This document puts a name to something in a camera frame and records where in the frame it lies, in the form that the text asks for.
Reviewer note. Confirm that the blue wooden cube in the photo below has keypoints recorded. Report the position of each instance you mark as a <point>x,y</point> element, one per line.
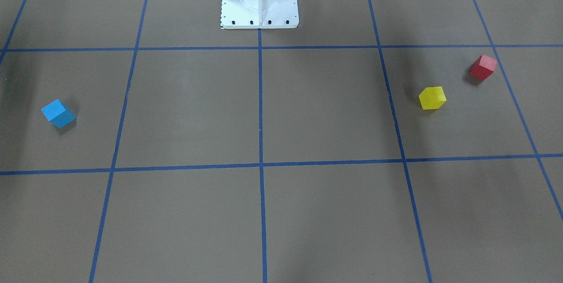
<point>58,114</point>

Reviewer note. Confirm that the red wooden cube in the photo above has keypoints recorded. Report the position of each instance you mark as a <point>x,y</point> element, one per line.
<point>483,67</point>

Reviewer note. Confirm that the yellow wooden cube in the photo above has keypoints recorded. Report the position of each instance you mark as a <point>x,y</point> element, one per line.
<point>432,98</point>

